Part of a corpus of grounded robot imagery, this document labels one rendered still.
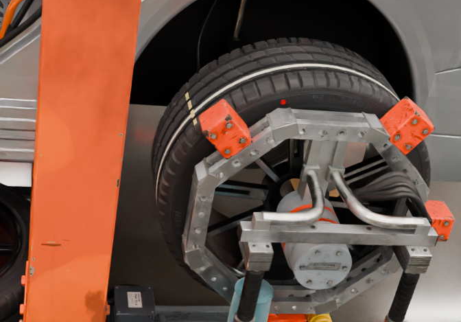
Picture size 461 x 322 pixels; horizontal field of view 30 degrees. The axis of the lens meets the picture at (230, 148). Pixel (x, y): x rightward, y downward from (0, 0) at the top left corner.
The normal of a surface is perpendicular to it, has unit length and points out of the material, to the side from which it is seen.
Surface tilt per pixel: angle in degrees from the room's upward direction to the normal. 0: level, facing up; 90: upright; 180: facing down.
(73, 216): 90
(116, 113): 90
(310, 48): 1
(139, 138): 0
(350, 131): 90
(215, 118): 45
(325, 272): 90
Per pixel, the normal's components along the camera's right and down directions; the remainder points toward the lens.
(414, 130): 0.17, 0.54
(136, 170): 0.16, -0.84
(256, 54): -0.23, -0.79
